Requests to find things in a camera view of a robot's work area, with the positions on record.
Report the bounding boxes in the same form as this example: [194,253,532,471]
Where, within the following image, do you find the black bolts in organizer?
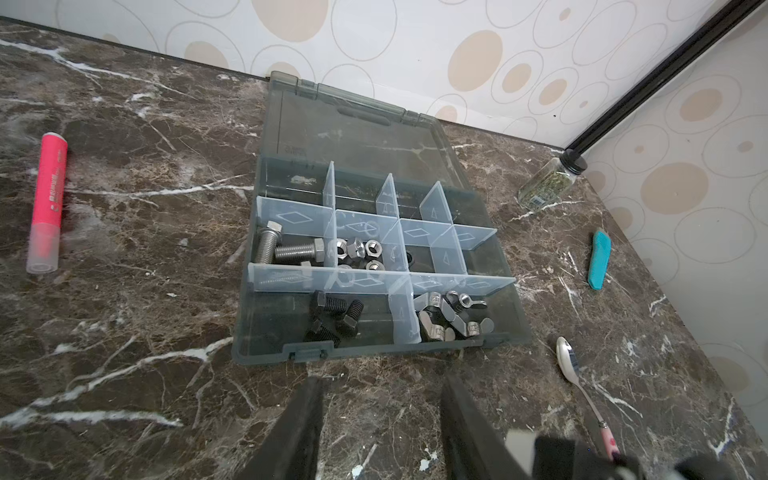
[304,290,364,347]

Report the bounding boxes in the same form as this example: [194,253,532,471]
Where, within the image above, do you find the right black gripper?
[505,430,736,480]

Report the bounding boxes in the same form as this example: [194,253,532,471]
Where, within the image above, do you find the silver hex nuts in organizer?
[335,237,385,271]

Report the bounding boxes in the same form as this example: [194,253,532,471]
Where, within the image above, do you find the silver hex bolt far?
[274,238,326,263]

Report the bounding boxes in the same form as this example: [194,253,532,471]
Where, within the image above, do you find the small black-lidded glass jar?
[517,149,588,211]

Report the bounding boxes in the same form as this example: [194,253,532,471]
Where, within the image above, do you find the wing nuts inside organizer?
[414,291,495,342]

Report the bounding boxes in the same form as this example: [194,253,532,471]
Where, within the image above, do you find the grey compartment organizer box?
[232,71,531,365]

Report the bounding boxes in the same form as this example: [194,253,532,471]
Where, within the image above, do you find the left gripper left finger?
[234,377,323,479]

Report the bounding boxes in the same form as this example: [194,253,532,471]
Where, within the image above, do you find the pink marker pen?
[26,132,68,274]

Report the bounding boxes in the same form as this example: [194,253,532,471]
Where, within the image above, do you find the silver hex bolt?
[274,238,326,263]
[254,221,283,264]

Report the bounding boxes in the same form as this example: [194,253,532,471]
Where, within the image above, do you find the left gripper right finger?
[440,376,530,479]

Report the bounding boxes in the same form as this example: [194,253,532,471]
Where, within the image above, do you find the silver hex bolt near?
[254,221,283,264]

